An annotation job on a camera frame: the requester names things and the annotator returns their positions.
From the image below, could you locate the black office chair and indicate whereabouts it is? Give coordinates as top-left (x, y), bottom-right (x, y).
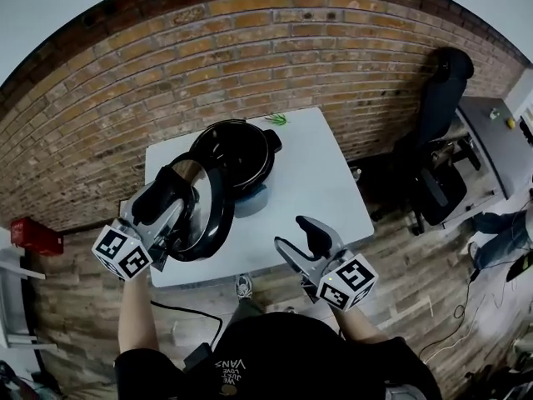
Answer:
top-left (369, 46), bottom-right (482, 238)

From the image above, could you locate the person's left forearm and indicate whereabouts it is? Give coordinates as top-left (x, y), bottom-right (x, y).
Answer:
top-left (117, 271), bottom-right (160, 356)

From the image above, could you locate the black rice cooker lid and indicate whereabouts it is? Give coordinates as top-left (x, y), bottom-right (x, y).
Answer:
top-left (164, 151), bottom-right (237, 263)

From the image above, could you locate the person's grey sneaker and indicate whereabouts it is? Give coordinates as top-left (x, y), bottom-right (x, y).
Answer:
top-left (235, 273), bottom-right (254, 301)

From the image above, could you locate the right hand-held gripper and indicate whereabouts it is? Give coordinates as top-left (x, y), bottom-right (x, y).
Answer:
top-left (273, 215), bottom-right (378, 312)

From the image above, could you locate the person's black shirt torso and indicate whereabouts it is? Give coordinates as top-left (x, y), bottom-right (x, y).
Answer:
top-left (114, 311), bottom-right (443, 400)

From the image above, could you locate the black power cable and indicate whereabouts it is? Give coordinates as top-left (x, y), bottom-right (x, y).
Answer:
top-left (149, 300), bottom-right (223, 348)

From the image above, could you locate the thin black floor cable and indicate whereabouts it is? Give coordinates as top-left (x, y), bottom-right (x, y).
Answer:
top-left (417, 264), bottom-right (480, 360)

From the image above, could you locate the white shelf unit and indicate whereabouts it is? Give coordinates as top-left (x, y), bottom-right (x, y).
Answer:
top-left (0, 226), bottom-right (47, 349)

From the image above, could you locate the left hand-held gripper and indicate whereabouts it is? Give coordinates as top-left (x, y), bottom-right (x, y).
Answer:
top-left (91, 166), bottom-right (194, 283)

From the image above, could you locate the person's dark trouser leg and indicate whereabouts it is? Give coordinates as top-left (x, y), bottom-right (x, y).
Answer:
top-left (227, 296), bottom-right (268, 327)

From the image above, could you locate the black power adapter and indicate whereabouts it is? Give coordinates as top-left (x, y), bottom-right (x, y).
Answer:
top-left (182, 341), bottom-right (214, 373)

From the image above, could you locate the grey side desk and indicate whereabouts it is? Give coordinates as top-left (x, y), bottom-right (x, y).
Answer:
top-left (441, 96), bottom-right (533, 229)

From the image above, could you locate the black rice cooker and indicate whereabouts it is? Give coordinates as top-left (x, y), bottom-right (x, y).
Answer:
top-left (189, 118), bottom-right (283, 215)

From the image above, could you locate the person's right forearm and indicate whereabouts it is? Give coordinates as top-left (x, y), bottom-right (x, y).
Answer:
top-left (331, 304), bottom-right (391, 345)

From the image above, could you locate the red box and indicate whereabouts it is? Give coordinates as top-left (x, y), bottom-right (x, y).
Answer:
top-left (9, 217), bottom-right (65, 258)

